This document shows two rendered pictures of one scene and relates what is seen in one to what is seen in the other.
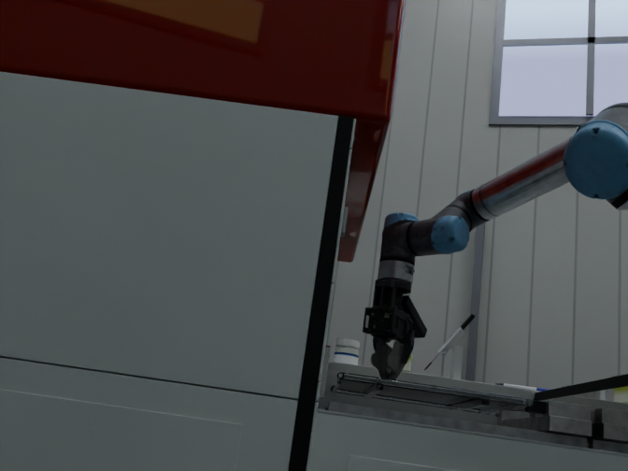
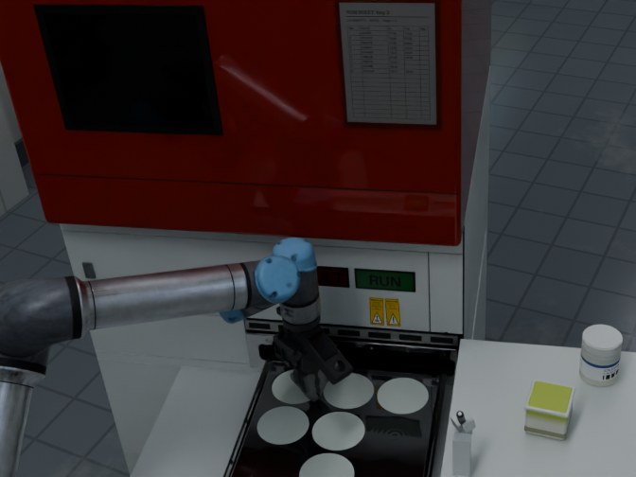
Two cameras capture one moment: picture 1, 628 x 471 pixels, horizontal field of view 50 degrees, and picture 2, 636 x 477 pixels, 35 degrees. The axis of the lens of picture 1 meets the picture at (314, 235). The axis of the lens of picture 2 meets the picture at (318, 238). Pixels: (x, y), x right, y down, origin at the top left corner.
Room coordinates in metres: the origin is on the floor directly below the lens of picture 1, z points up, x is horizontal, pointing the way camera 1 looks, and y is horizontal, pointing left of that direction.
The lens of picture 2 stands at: (1.78, -1.57, 2.29)
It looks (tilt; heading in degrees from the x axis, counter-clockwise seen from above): 35 degrees down; 104
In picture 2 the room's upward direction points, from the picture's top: 6 degrees counter-clockwise
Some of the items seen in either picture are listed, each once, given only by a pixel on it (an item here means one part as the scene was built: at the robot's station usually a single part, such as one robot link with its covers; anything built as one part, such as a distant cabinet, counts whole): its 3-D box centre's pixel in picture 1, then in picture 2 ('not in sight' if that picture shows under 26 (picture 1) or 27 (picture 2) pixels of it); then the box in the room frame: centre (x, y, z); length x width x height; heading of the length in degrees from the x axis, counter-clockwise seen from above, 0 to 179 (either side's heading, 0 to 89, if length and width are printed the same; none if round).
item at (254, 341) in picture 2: (321, 380); (350, 357); (1.46, -0.06, 0.89); 0.44 x 0.02 x 0.10; 178
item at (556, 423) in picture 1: (538, 427); not in sight; (1.47, -0.54, 0.87); 0.36 x 0.08 x 0.03; 178
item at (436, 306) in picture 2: (323, 306); (262, 299); (1.28, -0.04, 1.02); 0.81 x 0.03 x 0.40; 178
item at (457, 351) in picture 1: (450, 352); (462, 437); (1.71, -0.39, 1.03); 0.06 x 0.04 x 0.13; 88
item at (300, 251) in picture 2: (400, 240); (294, 272); (1.39, -0.19, 1.21); 0.09 x 0.08 x 0.11; 43
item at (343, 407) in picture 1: (455, 427); not in sight; (1.34, -0.33, 0.84); 0.50 x 0.02 x 0.03; 88
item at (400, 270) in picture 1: (396, 275); (298, 306); (1.39, -0.19, 1.13); 0.08 x 0.08 x 0.05
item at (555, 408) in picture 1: (566, 410); not in sight; (1.32, -0.53, 0.89); 0.08 x 0.03 x 0.03; 88
